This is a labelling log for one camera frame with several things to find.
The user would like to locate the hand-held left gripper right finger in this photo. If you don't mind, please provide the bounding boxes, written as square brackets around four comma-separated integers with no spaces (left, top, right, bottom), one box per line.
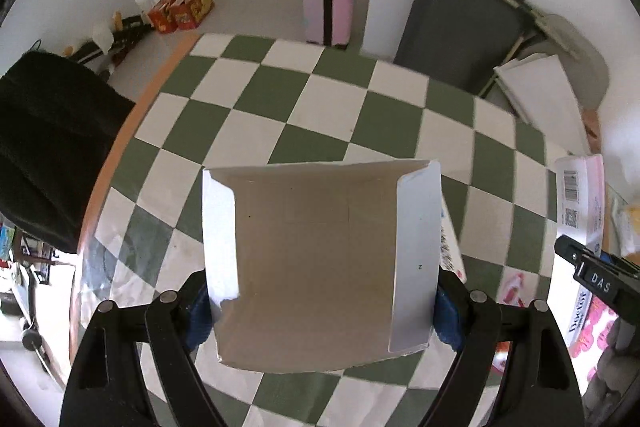
[422,269,586,427]

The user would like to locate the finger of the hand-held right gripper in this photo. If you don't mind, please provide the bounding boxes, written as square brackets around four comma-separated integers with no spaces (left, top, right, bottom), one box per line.
[554,234,585,265]
[592,249,640,279]

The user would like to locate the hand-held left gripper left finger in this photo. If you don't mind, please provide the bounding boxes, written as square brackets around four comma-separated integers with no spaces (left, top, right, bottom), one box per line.
[60,269,236,427]

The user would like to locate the long white pink box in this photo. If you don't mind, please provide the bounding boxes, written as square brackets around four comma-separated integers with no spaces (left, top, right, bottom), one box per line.
[554,154,608,348]

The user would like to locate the green white carton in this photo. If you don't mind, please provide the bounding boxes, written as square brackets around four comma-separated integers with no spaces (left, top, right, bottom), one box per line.
[201,159,443,375]

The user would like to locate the small white box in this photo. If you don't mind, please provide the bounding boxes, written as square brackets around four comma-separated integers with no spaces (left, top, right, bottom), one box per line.
[437,199,468,285]

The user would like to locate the red white snack wrapper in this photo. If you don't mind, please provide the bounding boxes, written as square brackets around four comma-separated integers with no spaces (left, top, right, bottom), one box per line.
[492,269,528,375]

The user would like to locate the white boards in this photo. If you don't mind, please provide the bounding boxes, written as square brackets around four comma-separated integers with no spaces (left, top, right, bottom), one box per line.
[492,54,593,158]

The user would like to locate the black office chair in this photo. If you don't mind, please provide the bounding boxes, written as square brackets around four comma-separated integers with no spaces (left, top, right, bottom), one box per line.
[0,52,137,254]

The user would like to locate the green white checkered tablecloth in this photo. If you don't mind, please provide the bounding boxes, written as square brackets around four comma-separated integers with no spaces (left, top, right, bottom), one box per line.
[70,33,608,427]

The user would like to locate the grey folding bed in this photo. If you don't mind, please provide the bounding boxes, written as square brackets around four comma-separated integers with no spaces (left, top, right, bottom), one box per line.
[393,0,543,95]

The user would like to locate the small red carton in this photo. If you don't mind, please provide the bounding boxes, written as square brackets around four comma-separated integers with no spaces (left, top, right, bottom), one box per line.
[147,0,185,32]

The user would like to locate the large red carton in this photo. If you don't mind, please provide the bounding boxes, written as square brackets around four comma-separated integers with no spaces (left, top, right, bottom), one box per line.
[170,0,216,30]

